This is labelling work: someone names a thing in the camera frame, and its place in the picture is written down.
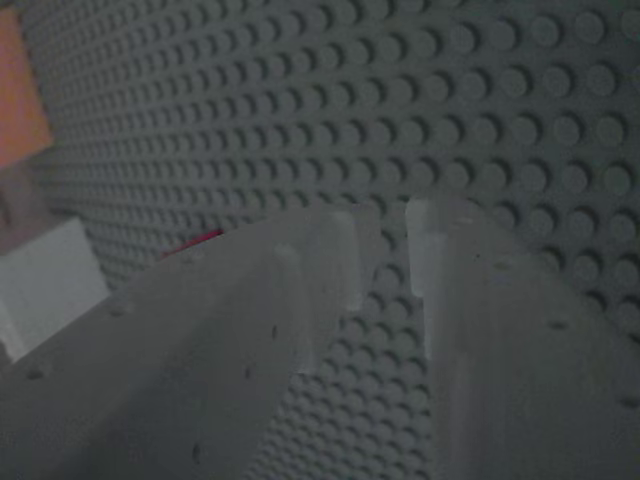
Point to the red brick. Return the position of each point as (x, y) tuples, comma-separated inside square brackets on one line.
[(195, 242)]

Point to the white block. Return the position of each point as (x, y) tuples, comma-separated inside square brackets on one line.
[(45, 285)]

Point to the orange block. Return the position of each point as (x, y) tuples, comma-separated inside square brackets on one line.
[(20, 90)]

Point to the grey studded baseplate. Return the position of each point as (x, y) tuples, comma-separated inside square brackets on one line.
[(350, 110)]

